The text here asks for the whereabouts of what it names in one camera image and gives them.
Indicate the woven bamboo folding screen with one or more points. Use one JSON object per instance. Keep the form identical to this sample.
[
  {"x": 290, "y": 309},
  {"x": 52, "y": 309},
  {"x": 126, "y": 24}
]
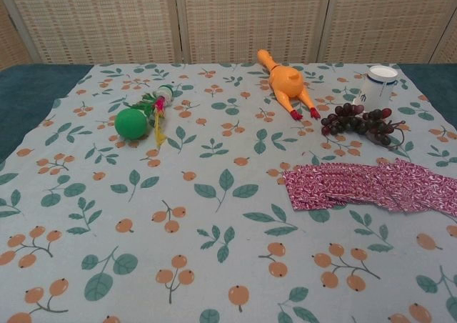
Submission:
[{"x": 228, "y": 19}]

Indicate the green ball feather toy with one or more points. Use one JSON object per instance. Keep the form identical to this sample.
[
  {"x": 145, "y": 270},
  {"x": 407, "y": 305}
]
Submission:
[{"x": 130, "y": 123}]

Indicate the white capped small bottle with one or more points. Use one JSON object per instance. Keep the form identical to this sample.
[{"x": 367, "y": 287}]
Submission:
[{"x": 379, "y": 89}]

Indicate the orange rubber chicken toy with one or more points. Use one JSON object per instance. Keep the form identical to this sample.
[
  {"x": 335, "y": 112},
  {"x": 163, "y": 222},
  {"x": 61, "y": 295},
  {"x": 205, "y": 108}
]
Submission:
[{"x": 283, "y": 83}]

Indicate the pink glitter paper piece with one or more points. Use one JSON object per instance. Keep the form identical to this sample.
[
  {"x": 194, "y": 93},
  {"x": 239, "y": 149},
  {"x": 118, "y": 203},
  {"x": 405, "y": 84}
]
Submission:
[
  {"x": 446, "y": 198},
  {"x": 403, "y": 185}
]

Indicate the pink patterned knit cloth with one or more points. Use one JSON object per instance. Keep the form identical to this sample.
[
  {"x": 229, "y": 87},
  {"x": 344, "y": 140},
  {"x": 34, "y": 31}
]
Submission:
[{"x": 321, "y": 189}]

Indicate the dark purple grape bunch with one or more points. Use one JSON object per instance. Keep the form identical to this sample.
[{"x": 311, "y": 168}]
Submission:
[{"x": 351, "y": 123}]

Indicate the floral leaf berry tablecloth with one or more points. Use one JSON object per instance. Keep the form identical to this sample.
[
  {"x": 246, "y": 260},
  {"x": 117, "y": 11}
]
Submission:
[{"x": 200, "y": 230}]

